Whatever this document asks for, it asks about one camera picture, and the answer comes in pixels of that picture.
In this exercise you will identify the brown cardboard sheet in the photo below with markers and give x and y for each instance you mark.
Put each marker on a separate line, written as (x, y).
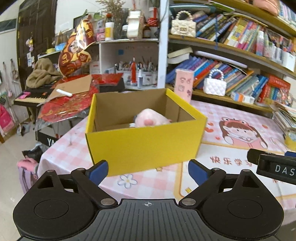
(68, 89)

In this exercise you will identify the olive green blanket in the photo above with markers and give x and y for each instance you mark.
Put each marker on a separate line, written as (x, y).
(43, 73)

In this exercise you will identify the stack of paper booklets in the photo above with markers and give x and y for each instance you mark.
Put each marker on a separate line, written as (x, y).
(284, 117)

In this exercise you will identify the black electric keyboard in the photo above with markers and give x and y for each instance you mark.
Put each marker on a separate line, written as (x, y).
(31, 97)

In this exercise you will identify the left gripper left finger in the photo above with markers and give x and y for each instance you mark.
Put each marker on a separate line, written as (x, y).
(88, 182)

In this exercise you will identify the pink plush toy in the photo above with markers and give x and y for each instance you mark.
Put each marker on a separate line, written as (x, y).
(149, 117)

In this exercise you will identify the yellow tape roll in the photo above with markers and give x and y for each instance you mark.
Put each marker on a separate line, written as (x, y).
(290, 140)

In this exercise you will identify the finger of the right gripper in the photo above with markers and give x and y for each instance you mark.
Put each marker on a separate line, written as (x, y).
(253, 156)
(290, 154)

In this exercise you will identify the white orange medicine box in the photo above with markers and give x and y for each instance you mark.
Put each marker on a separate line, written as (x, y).
(242, 98)

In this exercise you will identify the white spray bottle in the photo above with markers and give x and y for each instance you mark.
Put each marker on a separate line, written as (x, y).
(139, 79)

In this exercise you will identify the cream quilted handbag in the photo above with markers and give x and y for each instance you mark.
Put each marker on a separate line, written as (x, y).
(183, 27)

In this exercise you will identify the yellow cardboard box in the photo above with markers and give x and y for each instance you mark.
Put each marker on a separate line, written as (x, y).
(110, 135)

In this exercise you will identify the red cartoon foil balloon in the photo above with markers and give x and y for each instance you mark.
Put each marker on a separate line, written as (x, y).
(74, 54)

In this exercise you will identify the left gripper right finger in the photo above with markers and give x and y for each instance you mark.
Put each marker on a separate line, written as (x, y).
(208, 181)

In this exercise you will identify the red dictionary book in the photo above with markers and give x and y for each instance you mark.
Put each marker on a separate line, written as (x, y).
(277, 82)

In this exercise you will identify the pink cylindrical container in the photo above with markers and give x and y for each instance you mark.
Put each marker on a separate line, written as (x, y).
(184, 84)

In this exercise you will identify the white quilted pearl handbag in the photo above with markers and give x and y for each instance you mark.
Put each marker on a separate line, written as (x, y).
(215, 86)

